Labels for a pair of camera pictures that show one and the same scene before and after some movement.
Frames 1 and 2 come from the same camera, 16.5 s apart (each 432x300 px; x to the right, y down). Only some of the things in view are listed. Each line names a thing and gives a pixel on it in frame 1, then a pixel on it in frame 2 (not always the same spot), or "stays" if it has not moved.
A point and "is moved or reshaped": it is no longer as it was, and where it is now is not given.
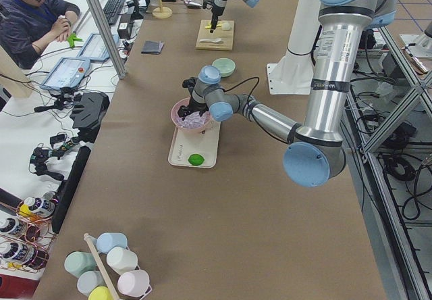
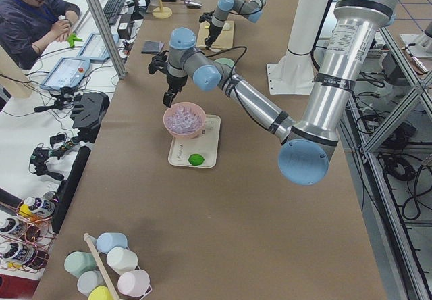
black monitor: [67, 186] stays
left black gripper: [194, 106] -> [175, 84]
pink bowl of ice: [193, 121] is moved or reshaped
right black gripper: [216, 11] -> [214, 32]
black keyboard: [113, 8] stays
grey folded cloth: [152, 47] stays
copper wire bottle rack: [27, 234] stays
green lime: [196, 159] stays
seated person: [29, 15] stays
